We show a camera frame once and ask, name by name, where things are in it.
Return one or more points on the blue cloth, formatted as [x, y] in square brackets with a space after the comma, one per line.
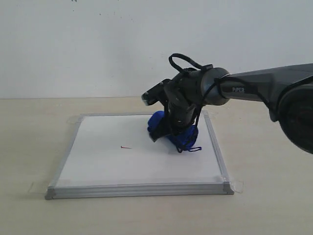
[183, 140]

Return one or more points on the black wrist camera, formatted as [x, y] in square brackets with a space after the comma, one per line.
[156, 94]

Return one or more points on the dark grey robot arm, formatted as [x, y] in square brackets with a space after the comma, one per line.
[287, 92]

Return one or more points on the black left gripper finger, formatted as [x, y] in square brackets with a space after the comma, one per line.
[159, 129]

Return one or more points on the white board with aluminium frame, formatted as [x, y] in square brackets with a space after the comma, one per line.
[111, 155]

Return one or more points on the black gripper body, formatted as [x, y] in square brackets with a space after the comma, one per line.
[184, 98]

